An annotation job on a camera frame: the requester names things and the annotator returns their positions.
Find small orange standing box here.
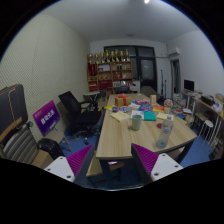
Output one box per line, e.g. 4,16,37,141
149,94,158,106

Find black computer monitor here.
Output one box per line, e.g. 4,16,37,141
183,79,195,93

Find yellow gift box red ribbon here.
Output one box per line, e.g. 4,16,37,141
114,92,133,108

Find purple sign board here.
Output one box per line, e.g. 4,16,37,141
32,99,62,137

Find grey striped chair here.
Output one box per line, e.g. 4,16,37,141
0,116,41,164

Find pale green cup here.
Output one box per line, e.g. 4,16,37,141
131,114,144,132

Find black case with tan trim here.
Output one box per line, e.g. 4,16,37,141
0,83,29,134

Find wooden shelf unit with trophies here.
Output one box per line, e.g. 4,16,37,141
87,48,134,94

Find dark glass double door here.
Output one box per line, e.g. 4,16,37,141
103,45,158,93

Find clear plastic water bottle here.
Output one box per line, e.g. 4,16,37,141
156,114,174,149

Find black backpack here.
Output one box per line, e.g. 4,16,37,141
36,137,66,161

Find beige armchair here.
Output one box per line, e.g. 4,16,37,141
140,85,158,98

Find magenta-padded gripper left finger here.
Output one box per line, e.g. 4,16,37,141
44,144,96,188

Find small round white table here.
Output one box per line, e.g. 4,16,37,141
83,90,101,103

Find blue colourful booklet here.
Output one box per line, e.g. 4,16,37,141
111,105,132,113

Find black office chair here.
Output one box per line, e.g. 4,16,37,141
58,90,103,138

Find white round stool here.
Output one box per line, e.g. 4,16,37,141
199,119,214,141

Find blue and red book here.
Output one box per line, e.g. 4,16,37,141
138,104,154,112

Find wooden side desk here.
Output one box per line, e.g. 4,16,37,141
193,96,224,161

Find white wall air conditioner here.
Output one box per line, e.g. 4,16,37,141
166,47,182,58

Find teal book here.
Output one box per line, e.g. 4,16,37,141
143,110,158,122

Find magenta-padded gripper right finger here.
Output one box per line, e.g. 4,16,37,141
130,143,184,186

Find pink flowers in white pot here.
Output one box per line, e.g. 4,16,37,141
163,98,174,115

